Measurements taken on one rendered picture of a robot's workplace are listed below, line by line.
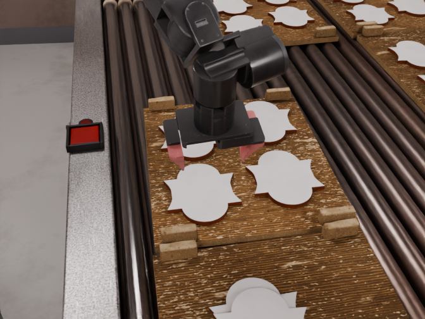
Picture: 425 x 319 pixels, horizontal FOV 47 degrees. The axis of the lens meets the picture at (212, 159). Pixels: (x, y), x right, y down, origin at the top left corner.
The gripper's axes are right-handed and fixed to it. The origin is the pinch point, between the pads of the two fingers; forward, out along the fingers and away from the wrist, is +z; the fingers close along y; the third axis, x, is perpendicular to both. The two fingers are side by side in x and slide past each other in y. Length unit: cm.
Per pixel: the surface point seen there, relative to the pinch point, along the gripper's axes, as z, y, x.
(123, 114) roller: 21.1, 13.5, -32.4
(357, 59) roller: 26, -50, -45
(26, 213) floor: 125, 64, -80
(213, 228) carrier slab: 10.9, 0.9, 6.1
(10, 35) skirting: 157, 86, -249
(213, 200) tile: 11.2, -0.2, 0.7
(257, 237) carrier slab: 11.0, -5.9, 9.2
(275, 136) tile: 15.2, -16.7, -14.6
